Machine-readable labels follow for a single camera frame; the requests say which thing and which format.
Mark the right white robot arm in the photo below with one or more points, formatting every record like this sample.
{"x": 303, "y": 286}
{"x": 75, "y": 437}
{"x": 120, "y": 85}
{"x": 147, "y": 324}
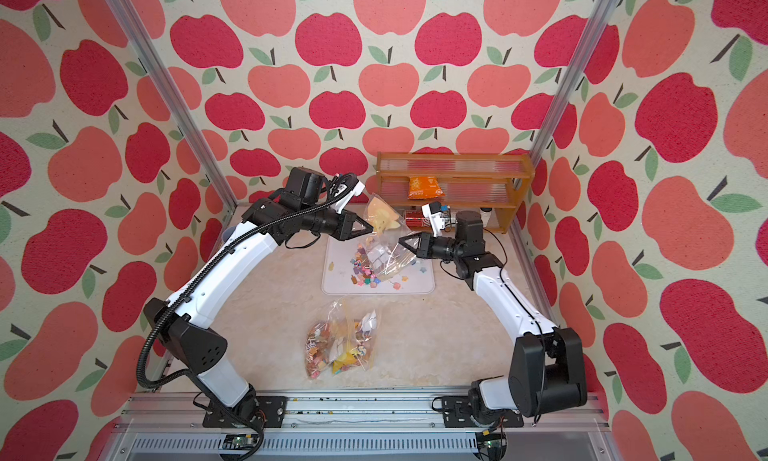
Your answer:
{"x": 547, "y": 369}

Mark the red soda can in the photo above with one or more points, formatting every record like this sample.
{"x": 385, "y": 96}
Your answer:
{"x": 415, "y": 219}

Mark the ziploc bag of candies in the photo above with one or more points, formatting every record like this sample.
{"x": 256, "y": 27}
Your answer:
{"x": 384, "y": 239}

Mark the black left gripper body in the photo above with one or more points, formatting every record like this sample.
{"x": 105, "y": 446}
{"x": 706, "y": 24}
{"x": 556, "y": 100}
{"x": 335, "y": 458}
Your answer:
{"x": 323, "y": 220}

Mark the white plastic tray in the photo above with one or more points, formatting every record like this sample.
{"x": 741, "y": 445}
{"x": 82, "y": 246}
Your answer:
{"x": 335, "y": 279}

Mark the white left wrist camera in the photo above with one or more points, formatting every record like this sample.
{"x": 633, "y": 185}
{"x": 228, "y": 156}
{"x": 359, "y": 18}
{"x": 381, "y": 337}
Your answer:
{"x": 347, "y": 188}

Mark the orange snack packet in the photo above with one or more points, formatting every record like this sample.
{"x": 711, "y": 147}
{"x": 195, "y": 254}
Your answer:
{"x": 424, "y": 188}

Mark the wooden shelf rack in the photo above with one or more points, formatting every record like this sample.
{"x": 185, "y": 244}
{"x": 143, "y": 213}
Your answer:
{"x": 471, "y": 181}

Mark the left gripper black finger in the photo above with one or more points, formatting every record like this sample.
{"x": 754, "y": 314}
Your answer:
{"x": 353, "y": 223}
{"x": 348, "y": 234}

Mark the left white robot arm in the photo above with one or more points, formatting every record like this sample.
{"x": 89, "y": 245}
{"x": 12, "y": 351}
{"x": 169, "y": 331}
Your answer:
{"x": 182, "y": 343}

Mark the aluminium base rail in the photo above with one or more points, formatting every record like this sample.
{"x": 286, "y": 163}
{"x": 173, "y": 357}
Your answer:
{"x": 352, "y": 424}

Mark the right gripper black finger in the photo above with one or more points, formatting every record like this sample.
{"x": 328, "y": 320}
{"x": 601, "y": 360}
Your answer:
{"x": 420, "y": 253}
{"x": 416, "y": 242}

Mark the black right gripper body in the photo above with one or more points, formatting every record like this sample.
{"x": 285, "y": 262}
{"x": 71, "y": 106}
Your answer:
{"x": 444, "y": 250}

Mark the poured candies pile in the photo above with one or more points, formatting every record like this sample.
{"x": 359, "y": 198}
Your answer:
{"x": 416, "y": 279}

